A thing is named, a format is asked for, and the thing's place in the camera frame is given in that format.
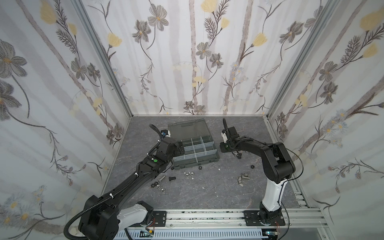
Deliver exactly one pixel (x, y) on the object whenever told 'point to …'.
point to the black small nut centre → (200, 167)
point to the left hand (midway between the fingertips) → (174, 141)
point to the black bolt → (172, 178)
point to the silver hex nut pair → (187, 175)
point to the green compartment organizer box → (199, 148)
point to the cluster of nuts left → (158, 186)
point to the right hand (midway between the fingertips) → (220, 143)
